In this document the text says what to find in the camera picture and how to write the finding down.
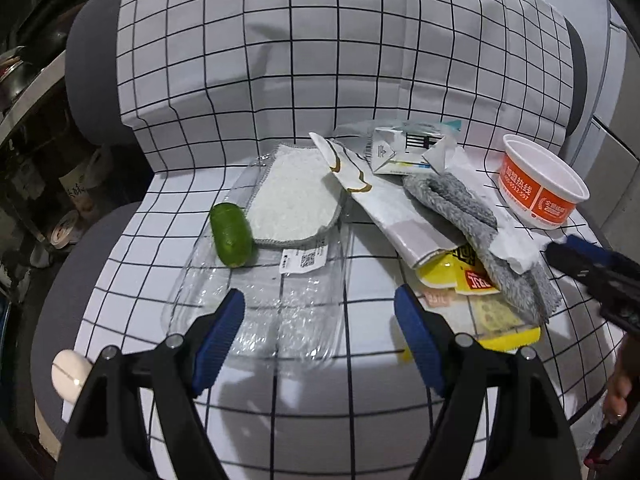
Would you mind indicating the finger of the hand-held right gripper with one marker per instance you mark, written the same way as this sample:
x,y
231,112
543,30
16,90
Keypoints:
x,y
582,250

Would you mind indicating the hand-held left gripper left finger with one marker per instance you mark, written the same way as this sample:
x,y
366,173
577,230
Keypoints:
x,y
220,340

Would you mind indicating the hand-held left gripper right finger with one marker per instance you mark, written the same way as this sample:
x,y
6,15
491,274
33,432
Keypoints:
x,y
417,340

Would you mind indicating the yellow snack packet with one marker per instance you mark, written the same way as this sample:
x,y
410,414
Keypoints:
x,y
500,320

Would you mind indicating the green cucumber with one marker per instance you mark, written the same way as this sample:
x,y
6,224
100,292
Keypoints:
x,y
231,235

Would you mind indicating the white patterned paper bag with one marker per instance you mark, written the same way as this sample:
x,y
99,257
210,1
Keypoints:
x,y
395,210

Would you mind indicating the grey fluffy cloth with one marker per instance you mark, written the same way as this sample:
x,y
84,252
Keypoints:
x,y
450,195

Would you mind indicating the white plastic bag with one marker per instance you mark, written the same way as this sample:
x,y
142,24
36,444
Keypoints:
x,y
590,430

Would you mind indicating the white carton box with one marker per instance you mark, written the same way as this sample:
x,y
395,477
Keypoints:
x,y
385,152

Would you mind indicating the clear wrapper with teal tip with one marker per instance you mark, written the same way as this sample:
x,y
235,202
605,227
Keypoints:
x,y
425,126

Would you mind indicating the person's right hand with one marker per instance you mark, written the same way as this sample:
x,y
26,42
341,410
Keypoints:
x,y
620,385

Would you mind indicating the clear plastic packaging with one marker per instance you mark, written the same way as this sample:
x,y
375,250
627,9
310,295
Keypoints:
x,y
260,305

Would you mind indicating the orange and white bowl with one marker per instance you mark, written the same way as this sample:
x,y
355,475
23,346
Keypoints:
x,y
520,190

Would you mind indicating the white cloth with grey edge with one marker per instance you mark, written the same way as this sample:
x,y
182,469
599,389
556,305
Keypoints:
x,y
295,200

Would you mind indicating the grey cabinet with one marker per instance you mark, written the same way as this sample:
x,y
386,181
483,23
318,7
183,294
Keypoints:
x,y
617,85

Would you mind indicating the tape roll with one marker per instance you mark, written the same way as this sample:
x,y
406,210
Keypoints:
x,y
62,230

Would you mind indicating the white labelled container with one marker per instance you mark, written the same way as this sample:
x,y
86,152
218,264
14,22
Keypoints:
x,y
75,190

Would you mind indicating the white checked cloth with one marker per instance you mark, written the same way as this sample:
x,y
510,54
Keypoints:
x,y
300,60

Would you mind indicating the grey upholstered chair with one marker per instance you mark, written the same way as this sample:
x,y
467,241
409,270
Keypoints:
x,y
90,70

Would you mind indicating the metal pot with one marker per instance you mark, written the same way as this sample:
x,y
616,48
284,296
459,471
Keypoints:
x,y
12,77

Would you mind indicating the metal shelf rail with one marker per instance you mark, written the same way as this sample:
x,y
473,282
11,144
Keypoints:
x,y
35,95

